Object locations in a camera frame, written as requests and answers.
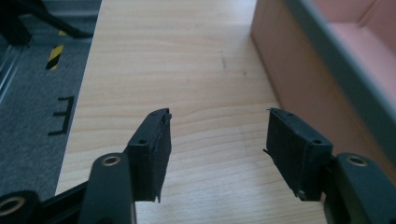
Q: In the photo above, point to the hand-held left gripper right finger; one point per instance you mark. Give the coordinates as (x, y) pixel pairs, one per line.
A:
(294, 149)

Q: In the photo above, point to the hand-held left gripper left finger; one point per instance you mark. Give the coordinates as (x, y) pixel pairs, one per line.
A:
(149, 158)

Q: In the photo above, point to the pink storage box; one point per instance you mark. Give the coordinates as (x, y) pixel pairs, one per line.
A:
(330, 68)

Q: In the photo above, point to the black floor tape mark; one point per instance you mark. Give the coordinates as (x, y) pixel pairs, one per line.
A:
(64, 115)

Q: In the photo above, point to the yellow black hazard tape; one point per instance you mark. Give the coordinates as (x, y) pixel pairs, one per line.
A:
(55, 56)

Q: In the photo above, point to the black stand leg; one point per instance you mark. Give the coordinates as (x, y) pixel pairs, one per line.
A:
(37, 18)

